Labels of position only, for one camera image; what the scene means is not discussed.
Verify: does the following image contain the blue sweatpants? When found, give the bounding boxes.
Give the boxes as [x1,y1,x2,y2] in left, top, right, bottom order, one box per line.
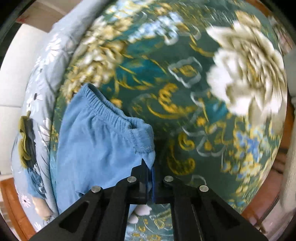
[56,83,156,212]

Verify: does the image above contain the beige fuzzy sweater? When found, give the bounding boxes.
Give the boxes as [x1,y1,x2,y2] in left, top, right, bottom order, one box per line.
[32,197,53,220]

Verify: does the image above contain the blue top garment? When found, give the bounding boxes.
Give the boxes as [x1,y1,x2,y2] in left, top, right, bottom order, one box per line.
[25,166,46,199]

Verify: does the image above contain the orange wooden headboard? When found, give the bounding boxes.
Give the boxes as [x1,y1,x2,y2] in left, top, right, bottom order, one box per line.
[2,1,289,237]

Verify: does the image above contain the olive green knit sweater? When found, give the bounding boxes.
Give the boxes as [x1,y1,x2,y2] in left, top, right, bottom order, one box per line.
[18,115,31,169]

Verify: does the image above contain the dark grey garment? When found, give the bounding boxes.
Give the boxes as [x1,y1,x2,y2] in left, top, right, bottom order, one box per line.
[24,118,37,169]

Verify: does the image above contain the teal floral bed sheet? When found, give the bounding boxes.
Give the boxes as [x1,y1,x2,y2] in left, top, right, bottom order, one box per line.
[50,1,287,240]

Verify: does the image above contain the light blue floral duvet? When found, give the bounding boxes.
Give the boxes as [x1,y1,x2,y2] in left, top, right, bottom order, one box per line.
[11,1,108,232]

